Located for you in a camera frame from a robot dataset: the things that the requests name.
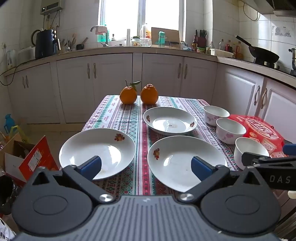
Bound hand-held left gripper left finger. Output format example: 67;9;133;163
32;156;116;205

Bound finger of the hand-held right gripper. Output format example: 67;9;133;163
242;152;296;168
282;144;296;156

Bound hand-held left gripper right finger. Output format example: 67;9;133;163
179;156;258;205

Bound white ceramic bowl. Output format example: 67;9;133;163
233;137;270;171
216;118;247;145
203;105;230;127

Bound white plate one flower print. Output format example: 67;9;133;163
59;128;136;181
147;136;228;193

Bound white plate two flower prints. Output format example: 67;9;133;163
143;107;198;136

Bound red round snack packet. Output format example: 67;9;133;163
228;113;286;159

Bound red cardboard box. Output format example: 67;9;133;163
18;136;59;181

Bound patterned striped tablecloth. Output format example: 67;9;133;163
82;95;245;197

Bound orange with green leaf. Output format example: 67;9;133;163
120;80;141;105

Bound open brown cardboard box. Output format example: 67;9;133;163
0;133;35;183

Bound black bag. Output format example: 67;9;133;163
0;175;17;215

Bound stainless steel pot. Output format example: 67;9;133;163
289;47;296;70

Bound bumpy orange without leaf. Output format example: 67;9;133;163
141;83;159;104

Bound blue plastic bottle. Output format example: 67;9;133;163
5;113;15;133

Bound black wok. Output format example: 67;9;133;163
235;35;280;65

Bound white printed plastic bag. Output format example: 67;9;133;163
0;218;16;241

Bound white rectangular tray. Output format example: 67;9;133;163
210;48;234;58

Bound black mortar with pestle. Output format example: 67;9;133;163
76;37;89;50

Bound beige kitchen countertop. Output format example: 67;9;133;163
3;45;296;80

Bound utensil holder with utensils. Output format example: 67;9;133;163
60;34;77;53

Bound knife block with knives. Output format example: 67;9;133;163
195;30;207;48

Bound white countertop appliance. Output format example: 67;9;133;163
17;46;36;62

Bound dark blue electric kettle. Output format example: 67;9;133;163
31;29;58;59

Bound white plastic jug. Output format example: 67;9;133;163
6;50;16;69

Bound brown cardboard sheet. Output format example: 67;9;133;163
151;27;180;43

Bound chrome kitchen faucet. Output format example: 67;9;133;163
90;25;109;47

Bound range hood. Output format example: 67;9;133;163
266;0;296;16

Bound cooking oil bottle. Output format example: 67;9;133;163
140;23;152;39

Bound kitchen window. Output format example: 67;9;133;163
98;0;186;41

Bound wall sticker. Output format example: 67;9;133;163
273;25;292;37

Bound white wall water heater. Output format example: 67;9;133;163
40;1;63;15

